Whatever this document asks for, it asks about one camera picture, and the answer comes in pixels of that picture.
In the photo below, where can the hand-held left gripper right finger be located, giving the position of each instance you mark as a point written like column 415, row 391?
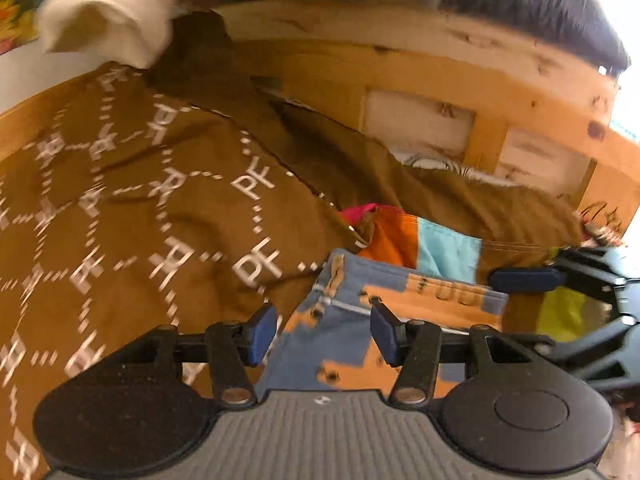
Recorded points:
column 384, row 331

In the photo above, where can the white patterned cloth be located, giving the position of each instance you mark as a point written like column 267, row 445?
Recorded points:
column 435, row 164

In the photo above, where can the brown printed blanket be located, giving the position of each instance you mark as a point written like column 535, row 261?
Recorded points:
column 125, row 185

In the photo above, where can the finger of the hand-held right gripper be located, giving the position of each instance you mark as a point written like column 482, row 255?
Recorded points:
column 600, row 342
column 525, row 280

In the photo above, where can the blue pants with orange print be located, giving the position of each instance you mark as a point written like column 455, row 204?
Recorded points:
column 325, row 350

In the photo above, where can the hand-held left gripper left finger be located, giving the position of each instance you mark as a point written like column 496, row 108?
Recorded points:
column 261, row 334

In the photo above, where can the cream garment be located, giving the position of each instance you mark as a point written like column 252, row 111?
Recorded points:
column 100, row 15

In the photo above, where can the floral cushion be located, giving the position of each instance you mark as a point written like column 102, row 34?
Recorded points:
column 15, row 15

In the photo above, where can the dark blue cloth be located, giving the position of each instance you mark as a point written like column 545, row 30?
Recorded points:
column 540, row 5

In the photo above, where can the wooden bed frame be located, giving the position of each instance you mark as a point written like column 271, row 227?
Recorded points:
column 400, row 60

